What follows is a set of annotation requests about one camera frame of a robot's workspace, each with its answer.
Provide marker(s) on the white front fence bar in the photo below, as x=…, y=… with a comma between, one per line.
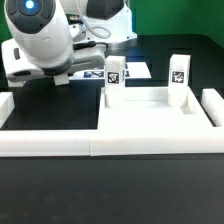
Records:
x=110, y=143

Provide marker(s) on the white sheet with markers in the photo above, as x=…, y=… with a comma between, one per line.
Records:
x=133, y=70

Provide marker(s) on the white right fence block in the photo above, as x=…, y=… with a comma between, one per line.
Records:
x=213, y=103

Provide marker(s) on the white square tabletop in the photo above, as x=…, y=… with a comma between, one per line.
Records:
x=146, y=108

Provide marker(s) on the white left fence block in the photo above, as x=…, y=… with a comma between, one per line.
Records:
x=6, y=106

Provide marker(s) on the white fence block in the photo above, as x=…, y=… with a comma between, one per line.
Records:
x=213, y=103
x=6, y=106

